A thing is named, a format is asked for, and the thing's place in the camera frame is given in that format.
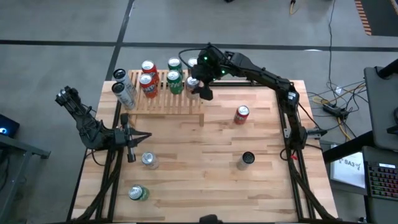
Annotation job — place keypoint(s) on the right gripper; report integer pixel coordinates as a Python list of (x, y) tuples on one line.
[(211, 65)]

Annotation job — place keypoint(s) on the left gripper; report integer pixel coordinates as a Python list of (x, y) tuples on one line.
[(126, 137)]

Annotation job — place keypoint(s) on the silver Diet Coke can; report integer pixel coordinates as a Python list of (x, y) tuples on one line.
[(150, 160), (192, 61), (191, 85)]

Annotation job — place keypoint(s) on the green Sprite can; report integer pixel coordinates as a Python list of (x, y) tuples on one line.
[(175, 63), (175, 82), (138, 193)]

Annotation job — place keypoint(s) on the orange-red Fanta can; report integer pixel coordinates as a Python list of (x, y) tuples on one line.
[(241, 115), (148, 87), (150, 68)]

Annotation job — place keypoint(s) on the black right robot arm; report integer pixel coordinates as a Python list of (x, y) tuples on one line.
[(273, 82)]

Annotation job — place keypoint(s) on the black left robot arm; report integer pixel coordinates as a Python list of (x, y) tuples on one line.
[(84, 124)]

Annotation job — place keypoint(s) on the wooden slatted shelf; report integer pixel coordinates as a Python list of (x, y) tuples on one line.
[(168, 105)]

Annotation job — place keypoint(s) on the dark rounded object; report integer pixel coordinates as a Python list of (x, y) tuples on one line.
[(211, 219)]

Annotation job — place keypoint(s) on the grey metal stand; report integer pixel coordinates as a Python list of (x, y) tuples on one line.
[(18, 146)]

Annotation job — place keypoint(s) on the black device with blue light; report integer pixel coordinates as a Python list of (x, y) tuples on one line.
[(9, 124)]

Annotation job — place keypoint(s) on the black power strip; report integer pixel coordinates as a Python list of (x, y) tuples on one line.
[(334, 109)]

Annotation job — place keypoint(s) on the black desk support bar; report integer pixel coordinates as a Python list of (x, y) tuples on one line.
[(345, 146)]

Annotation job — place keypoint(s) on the white paper sign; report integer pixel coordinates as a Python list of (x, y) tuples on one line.
[(348, 171)]

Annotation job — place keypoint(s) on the grey desk panel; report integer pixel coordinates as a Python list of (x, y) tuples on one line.
[(382, 109)]

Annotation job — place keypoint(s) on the black mat orange striped edge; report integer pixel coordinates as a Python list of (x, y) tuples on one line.
[(382, 15)]

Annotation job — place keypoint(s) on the backlit black keyboard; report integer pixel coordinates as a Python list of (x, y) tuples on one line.
[(384, 183)]

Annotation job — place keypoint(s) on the dark grey desk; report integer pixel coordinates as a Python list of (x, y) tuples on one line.
[(373, 211)]

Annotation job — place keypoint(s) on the black aluminium table frame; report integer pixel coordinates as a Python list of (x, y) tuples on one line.
[(113, 186)]

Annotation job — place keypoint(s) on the silver angle bracket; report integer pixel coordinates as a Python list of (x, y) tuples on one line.
[(286, 133)]

